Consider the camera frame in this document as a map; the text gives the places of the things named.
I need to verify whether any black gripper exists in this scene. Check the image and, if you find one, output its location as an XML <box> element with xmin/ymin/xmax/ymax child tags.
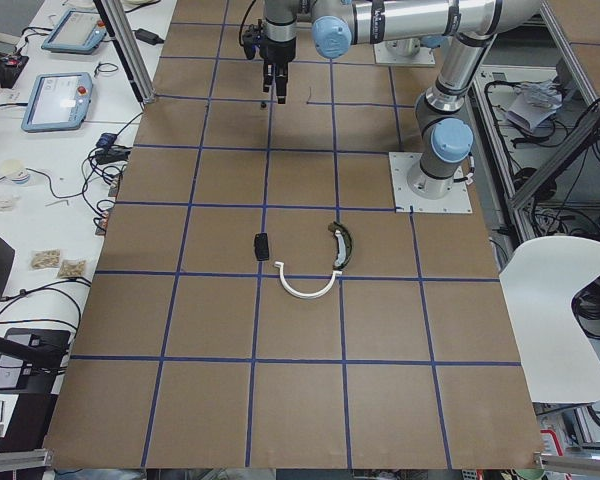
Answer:
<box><xmin>259</xmin><ymin>42</ymin><xmax>296</xmax><ymax>104</ymax></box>

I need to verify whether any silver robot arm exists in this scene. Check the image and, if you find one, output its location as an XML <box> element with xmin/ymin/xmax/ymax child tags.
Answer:
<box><xmin>242</xmin><ymin>1</ymin><xmax>540</xmax><ymax>113</ymax></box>
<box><xmin>407</xmin><ymin>33</ymin><xmax>495</xmax><ymax>200</ymax></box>

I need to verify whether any black power adapter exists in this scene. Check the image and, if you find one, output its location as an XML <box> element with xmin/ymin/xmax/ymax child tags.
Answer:
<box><xmin>134</xmin><ymin>28</ymin><xmax>164</xmax><ymax>45</ymax></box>

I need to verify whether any black brake pad plate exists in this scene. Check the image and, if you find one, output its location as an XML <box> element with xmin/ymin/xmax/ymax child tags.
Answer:
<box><xmin>254</xmin><ymin>232</ymin><xmax>270</xmax><ymax>262</ymax></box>

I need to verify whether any olive brake shoe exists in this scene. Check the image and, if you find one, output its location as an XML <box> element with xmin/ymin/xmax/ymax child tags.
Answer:
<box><xmin>328</xmin><ymin>221</ymin><xmax>354</xmax><ymax>271</ymax></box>

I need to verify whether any far blue teach pendant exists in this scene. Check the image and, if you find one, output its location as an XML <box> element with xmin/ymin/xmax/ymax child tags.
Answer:
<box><xmin>41</xmin><ymin>9</ymin><xmax>107</xmax><ymax>55</ymax></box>

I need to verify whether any blue teach pendant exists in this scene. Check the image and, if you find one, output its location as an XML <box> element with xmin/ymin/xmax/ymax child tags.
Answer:
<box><xmin>41</xmin><ymin>9</ymin><xmax>107</xmax><ymax>55</ymax></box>
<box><xmin>21</xmin><ymin>72</ymin><xmax>93</xmax><ymax>133</ymax></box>

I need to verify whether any near blue teach pendant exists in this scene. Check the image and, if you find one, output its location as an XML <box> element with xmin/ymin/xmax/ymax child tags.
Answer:
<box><xmin>21</xmin><ymin>72</ymin><xmax>93</xmax><ymax>133</ymax></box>

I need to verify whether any white tape roll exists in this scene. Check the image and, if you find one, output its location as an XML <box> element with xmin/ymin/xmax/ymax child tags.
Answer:
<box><xmin>0</xmin><ymin>159</ymin><xmax>31</xmax><ymax>185</ymax></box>

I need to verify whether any white chair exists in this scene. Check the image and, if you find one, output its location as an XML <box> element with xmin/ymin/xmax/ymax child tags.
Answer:
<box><xmin>500</xmin><ymin>236</ymin><xmax>600</xmax><ymax>404</ymax></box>

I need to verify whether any aluminium frame post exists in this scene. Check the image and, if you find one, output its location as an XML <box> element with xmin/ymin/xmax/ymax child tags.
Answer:
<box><xmin>94</xmin><ymin>0</ymin><xmax>155</xmax><ymax>105</ymax></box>

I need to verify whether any white curved plastic bracket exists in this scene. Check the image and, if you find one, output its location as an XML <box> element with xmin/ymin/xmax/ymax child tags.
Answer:
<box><xmin>274</xmin><ymin>261</ymin><xmax>342</xmax><ymax>301</ymax></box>

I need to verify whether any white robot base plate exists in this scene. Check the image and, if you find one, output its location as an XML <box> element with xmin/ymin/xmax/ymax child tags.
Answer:
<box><xmin>389</xmin><ymin>152</ymin><xmax>473</xmax><ymax>214</ymax></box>

